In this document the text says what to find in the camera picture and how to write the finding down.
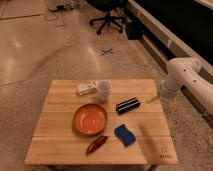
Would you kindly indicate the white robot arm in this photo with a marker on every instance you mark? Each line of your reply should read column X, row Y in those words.
column 185, row 72

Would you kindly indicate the orange ceramic bowl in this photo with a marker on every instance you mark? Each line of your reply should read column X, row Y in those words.
column 90, row 119

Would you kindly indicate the translucent plastic cup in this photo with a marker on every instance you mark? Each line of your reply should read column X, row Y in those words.
column 104, row 89

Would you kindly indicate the black white striped eraser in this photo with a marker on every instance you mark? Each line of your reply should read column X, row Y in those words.
column 127, row 105

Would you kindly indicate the wooden table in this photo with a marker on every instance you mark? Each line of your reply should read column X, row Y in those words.
column 130, row 128

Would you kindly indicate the blue sponge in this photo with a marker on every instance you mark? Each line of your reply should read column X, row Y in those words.
column 125, row 135

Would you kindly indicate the red chili pepper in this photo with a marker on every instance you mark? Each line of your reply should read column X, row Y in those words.
column 96, row 144

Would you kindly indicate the black office chair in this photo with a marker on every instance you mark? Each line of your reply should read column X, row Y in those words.
column 107, row 6

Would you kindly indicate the power strip with cables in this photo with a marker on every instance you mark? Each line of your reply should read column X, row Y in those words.
column 60, row 5

